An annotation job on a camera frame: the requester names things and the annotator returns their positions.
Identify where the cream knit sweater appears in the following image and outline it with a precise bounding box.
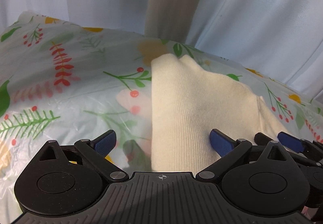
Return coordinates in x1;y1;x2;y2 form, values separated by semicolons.
151;54;285;173

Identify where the floral plastic bed cover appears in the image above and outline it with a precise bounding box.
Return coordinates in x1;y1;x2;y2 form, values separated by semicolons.
1;12;322;223

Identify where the white sheer curtain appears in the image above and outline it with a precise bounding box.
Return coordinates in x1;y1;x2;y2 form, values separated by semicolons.
1;0;322;101

